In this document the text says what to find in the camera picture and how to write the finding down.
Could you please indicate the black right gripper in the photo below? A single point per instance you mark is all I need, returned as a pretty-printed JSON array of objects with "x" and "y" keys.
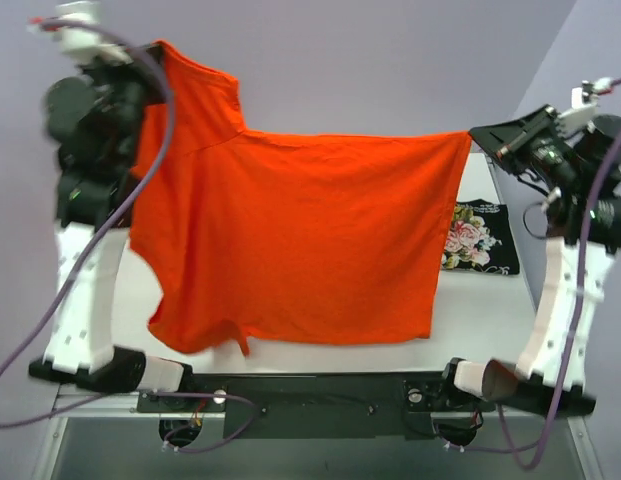
[{"x": 522, "y": 141}]

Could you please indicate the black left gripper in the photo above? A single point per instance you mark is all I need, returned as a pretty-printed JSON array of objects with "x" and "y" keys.
[{"x": 141, "y": 80}]

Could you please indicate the orange t-shirt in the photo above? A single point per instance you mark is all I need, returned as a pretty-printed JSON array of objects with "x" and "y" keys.
[{"x": 320, "y": 239}]

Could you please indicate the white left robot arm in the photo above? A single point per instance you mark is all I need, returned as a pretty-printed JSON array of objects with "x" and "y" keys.
[{"x": 93, "y": 218}]

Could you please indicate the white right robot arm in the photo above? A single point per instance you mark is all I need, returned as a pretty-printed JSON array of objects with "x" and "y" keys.
[{"x": 582, "y": 241}]

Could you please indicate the black floral t-shirt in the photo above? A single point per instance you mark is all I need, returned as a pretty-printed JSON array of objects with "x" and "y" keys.
[{"x": 480, "y": 240}]

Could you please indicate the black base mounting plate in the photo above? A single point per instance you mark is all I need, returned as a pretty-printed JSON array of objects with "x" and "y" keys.
[{"x": 414, "y": 405}]

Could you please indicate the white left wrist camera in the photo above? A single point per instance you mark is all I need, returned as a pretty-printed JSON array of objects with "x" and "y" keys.
[{"x": 70, "y": 29}]

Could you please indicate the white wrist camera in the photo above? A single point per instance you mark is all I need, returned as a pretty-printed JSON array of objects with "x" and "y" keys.
[
  {"x": 584, "y": 105},
  {"x": 70, "y": 29}
]

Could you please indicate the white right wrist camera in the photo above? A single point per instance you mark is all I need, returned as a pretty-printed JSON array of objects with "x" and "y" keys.
[{"x": 584, "y": 105}]

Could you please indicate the aluminium front rail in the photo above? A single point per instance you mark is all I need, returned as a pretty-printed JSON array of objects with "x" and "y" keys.
[{"x": 74, "y": 404}]

